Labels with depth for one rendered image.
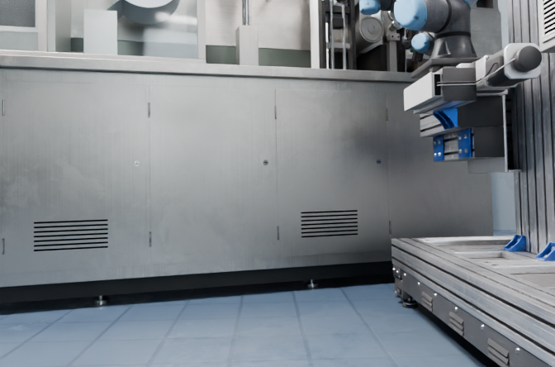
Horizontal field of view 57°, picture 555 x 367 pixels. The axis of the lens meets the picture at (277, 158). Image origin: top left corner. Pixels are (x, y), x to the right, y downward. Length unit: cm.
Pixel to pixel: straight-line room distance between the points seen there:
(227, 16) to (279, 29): 28
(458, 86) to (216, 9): 158
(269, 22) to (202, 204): 117
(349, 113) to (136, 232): 97
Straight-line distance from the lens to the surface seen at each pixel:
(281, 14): 279
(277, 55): 272
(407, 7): 171
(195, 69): 198
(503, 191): 464
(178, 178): 195
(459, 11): 180
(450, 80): 144
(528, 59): 136
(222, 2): 274
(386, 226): 221
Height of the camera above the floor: 45
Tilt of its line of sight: 2 degrees up
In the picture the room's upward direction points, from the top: 1 degrees counter-clockwise
